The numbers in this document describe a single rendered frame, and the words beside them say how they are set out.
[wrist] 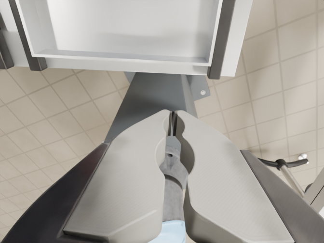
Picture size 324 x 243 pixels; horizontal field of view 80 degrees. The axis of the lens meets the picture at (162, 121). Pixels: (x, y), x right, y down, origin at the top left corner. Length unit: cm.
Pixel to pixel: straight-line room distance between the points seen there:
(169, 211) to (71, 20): 37
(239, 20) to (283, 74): 113
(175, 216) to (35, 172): 180
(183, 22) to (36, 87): 134
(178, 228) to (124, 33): 35
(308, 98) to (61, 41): 149
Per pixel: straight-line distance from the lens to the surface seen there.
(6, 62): 41
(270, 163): 167
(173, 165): 50
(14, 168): 219
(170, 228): 40
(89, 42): 34
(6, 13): 40
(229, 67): 35
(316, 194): 141
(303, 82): 154
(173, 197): 45
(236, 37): 34
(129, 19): 32
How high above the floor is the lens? 120
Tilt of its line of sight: 58 degrees down
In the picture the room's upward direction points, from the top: 177 degrees counter-clockwise
